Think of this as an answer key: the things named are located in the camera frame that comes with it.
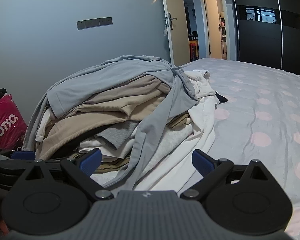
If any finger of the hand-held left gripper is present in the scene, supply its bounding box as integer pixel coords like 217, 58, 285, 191
0, 150, 37, 172

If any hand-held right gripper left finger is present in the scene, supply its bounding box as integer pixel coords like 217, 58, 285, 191
22, 148, 114, 202

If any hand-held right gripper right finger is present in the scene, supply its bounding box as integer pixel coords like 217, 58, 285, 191
179, 149, 270, 202

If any light grey long-sleeve shirt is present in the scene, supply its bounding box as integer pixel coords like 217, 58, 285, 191
22, 54, 200, 189

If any white cotton garment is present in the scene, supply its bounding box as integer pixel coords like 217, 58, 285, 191
79, 136, 134, 160

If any beige ribbed garment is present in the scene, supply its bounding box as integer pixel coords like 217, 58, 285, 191
44, 94, 165, 160

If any grey knit garment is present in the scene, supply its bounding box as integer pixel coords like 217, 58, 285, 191
95, 121, 140, 150

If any pink plastic bag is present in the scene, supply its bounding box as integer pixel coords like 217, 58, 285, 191
0, 94, 28, 150

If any small black cloth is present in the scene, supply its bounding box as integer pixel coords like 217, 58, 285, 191
214, 91, 228, 104

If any grey pink-dotted bed sheet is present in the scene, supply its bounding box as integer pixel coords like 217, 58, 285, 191
135, 57, 300, 238

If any taupe garment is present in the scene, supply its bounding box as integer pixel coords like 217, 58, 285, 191
72, 76, 171, 105

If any red stool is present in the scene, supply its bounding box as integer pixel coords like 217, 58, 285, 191
189, 40, 199, 61

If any hallway shelf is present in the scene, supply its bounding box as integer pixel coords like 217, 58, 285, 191
219, 11, 227, 59

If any beige hallway door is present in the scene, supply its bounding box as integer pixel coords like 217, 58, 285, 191
202, 0, 224, 59

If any beige bedroom door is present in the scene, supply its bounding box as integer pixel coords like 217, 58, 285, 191
159, 0, 190, 65

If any grey wall switch panel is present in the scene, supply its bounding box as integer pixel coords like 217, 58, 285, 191
76, 17, 113, 30

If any silver door handle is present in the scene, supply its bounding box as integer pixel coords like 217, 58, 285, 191
165, 12, 177, 29

